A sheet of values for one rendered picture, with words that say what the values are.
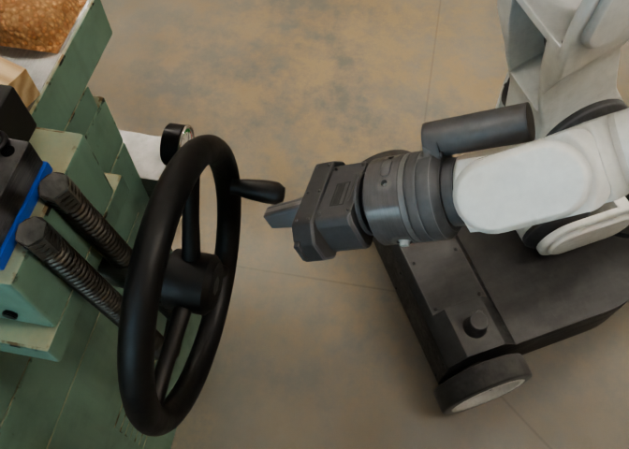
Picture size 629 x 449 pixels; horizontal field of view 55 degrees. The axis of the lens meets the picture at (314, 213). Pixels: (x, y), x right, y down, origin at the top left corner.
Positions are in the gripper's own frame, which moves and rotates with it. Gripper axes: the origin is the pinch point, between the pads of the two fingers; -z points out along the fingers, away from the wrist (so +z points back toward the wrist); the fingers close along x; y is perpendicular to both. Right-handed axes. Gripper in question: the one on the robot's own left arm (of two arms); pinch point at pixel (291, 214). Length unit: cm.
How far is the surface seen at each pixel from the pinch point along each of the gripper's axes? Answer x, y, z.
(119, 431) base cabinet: -15, -27, -43
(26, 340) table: -23.6, 12.2, -11.1
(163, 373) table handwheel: -21.1, 2.7, -4.7
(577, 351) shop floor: 39, -92, 13
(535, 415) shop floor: 22, -90, 5
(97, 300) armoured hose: -17.9, 9.6, -9.0
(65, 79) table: 2.1, 21.7, -17.0
